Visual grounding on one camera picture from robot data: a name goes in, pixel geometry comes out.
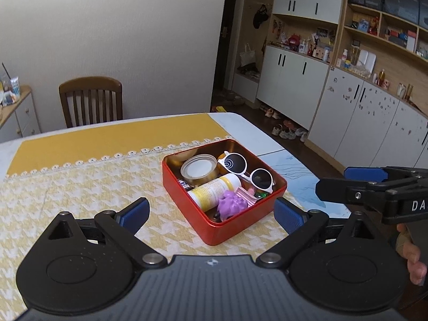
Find white standing board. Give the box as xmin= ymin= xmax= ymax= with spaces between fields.
xmin=359 ymin=50 xmax=377 ymax=74

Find white side cabinet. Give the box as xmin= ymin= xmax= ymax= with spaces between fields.
xmin=0 ymin=85 xmax=41 ymax=144

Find white yellow lotion bottle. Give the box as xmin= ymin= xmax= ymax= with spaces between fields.
xmin=188 ymin=173 xmax=242 ymax=212

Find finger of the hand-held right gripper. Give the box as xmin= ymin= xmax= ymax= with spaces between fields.
xmin=315 ymin=177 xmax=428 ymax=208
xmin=344 ymin=165 xmax=428 ymax=184

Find white tote bag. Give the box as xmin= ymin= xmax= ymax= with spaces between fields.
xmin=240 ymin=43 xmax=256 ymax=67

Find white wooden wall cabinet unit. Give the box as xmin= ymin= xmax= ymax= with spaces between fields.
xmin=231 ymin=0 xmax=428 ymax=174

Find brown wooden chair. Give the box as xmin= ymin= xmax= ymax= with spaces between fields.
xmin=59 ymin=76 xmax=123 ymax=128

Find white round sunglasses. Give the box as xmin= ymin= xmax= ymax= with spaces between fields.
xmin=217 ymin=151 xmax=275 ymax=193

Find light blue wave mat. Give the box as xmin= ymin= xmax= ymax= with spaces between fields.
xmin=267 ymin=150 xmax=351 ymax=218

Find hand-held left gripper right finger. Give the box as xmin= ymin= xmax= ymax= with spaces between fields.
xmin=256 ymin=197 xmax=378 ymax=270

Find black hanging bag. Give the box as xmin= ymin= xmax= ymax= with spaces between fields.
xmin=253 ymin=4 xmax=270 ymax=29

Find person's right hand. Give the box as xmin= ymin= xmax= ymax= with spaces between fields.
xmin=396 ymin=223 xmax=428 ymax=287

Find purple toy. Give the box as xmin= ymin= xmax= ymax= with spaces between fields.
xmin=214 ymin=190 xmax=250 ymax=223

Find red metal tin box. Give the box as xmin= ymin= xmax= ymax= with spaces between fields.
xmin=162 ymin=138 xmax=287 ymax=246

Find pink ridged card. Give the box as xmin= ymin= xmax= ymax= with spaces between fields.
xmin=236 ymin=187 xmax=259 ymax=204

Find clear tape roll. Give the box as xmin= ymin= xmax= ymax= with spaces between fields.
xmin=181 ymin=154 xmax=219 ymax=188

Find yellow patterned tablecloth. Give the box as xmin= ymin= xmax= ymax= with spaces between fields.
xmin=0 ymin=113 xmax=295 ymax=318

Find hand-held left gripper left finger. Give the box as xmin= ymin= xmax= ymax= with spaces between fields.
xmin=48 ymin=197 xmax=168 ymax=270

